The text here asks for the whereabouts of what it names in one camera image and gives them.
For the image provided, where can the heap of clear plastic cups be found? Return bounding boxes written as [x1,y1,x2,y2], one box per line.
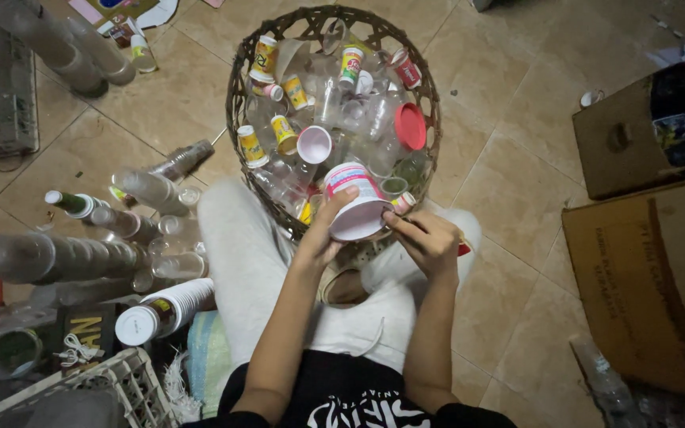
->
[244,21,432,224]

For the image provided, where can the single clear plastic cup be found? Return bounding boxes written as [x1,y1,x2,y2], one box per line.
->
[151,252,209,281]

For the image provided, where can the white green label cup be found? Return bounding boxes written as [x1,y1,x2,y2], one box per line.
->
[339,46,365,90]

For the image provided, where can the white cable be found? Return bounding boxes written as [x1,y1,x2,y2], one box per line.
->
[53,333,106,367]

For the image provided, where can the stack of white cups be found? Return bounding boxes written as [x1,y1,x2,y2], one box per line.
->
[114,277,216,347]

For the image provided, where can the person's left hand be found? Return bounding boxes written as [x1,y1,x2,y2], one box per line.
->
[295,186,360,272]

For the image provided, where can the green label cup stack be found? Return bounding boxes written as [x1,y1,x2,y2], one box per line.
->
[44,189,109,220]

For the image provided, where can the white cup with pink label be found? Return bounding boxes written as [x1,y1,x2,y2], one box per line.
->
[323,162,395,242]

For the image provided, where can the plain white open cup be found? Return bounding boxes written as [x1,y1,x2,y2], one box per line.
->
[297,125,333,165]

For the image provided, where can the large yellow label cup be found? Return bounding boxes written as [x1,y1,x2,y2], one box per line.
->
[250,35,279,84]

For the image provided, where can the red label cup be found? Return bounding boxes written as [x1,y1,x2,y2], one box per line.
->
[390,48,423,90]

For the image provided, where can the black box with yellow print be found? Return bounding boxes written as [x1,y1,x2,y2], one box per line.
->
[56,302,119,371]

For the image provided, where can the small cutter with red end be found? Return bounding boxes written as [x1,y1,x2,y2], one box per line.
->
[396,215,473,258]

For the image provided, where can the person's black printed shirt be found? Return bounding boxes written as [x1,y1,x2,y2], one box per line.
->
[181,349,517,428]

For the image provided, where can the clear container with green inside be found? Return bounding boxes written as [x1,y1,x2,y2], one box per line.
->
[0,326,44,382]

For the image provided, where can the woven bamboo basket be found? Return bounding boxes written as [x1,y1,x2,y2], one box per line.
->
[225,5,443,253]

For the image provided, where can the short clear cup stack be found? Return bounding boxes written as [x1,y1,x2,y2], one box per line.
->
[66,15,137,88]

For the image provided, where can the grey tray with rubbish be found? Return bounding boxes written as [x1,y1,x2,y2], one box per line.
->
[0,5,40,160]

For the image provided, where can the thick long clear cup stack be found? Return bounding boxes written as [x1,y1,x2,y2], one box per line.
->
[0,232,148,285]

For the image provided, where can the large printed cardboard box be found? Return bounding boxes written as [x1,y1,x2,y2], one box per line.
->
[562,175,685,400]

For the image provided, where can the white plastic crate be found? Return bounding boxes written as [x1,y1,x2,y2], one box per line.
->
[0,347,175,428]

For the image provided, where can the striped cloth mat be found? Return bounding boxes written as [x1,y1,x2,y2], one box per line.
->
[186,310,234,418]

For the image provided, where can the open cardboard box with bag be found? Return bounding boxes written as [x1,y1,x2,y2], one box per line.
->
[572,62,685,201]

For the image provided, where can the white cup with yellow label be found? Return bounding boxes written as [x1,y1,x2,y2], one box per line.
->
[130,33,158,74]

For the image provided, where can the small pink label cup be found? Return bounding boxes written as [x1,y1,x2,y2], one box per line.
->
[391,191,417,215]

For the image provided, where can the person's right hand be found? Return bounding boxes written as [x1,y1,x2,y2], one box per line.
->
[382,210,462,281]

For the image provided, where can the red plastic lid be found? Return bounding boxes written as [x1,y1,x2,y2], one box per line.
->
[394,102,428,152]

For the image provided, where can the person's foot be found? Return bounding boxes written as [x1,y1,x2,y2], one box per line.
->
[319,267,371,308]

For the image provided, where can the brownish clear cup stack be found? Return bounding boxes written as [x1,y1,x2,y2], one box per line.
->
[149,139,216,183]

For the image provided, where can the person's white trousers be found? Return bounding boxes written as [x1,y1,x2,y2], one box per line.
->
[196,177,484,376]

